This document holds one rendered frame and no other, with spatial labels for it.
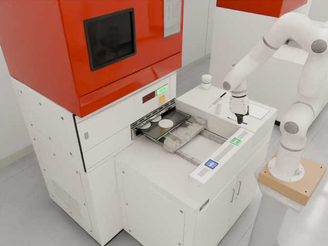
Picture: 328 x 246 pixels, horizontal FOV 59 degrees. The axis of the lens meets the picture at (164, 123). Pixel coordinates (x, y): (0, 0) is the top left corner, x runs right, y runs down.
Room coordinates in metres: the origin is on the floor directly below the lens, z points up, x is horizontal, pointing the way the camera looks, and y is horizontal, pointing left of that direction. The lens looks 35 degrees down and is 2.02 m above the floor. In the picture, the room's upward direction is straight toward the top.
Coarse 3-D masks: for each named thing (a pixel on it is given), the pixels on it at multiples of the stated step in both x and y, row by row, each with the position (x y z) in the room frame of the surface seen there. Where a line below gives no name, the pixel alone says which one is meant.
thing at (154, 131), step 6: (162, 114) 1.72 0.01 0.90; (168, 114) 1.72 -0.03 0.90; (174, 114) 1.72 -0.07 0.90; (180, 114) 1.72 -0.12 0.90; (174, 120) 1.65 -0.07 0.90; (180, 120) 1.65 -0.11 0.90; (150, 126) 1.57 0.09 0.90; (156, 126) 1.57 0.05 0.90; (144, 132) 1.51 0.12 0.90; (150, 132) 1.51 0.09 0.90; (156, 132) 1.51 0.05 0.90; (162, 132) 1.51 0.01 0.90; (156, 138) 1.44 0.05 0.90
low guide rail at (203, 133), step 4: (184, 124) 1.68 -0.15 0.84; (188, 124) 1.66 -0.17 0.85; (200, 132) 1.59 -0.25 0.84; (204, 132) 1.57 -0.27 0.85; (208, 136) 1.55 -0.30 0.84; (212, 136) 1.53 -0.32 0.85; (216, 136) 1.53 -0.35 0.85; (216, 140) 1.51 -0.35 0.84; (220, 140) 1.49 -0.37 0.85; (224, 140) 1.49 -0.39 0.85
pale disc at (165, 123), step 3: (162, 120) 1.65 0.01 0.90; (165, 120) 1.65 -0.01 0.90; (168, 120) 1.65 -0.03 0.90; (159, 123) 1.61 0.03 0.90; (162, 123) 1.61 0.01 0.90; (165, 123) 1.61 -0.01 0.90; (168, 123) 1.61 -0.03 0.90; (171, 123) 1.61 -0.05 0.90; (162, 126) 1.57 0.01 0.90; (165, 126) 1.57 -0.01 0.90; (168, 126) 1.57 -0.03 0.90
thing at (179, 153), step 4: (152, 140) 1.51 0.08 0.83; (160, 144) 1.47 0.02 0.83; (176, 152) 1.38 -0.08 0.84; (180, 152) 1.37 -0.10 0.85; (180, 156) 1.36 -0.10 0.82; (184, 156) 1.34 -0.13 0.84; (188, 156) 1.33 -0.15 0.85; (188, 160) 1.32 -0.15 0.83; (192, 160) 1.30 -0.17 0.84; (196, 160) 1.29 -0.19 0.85; (196, 164) 1.28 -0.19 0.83
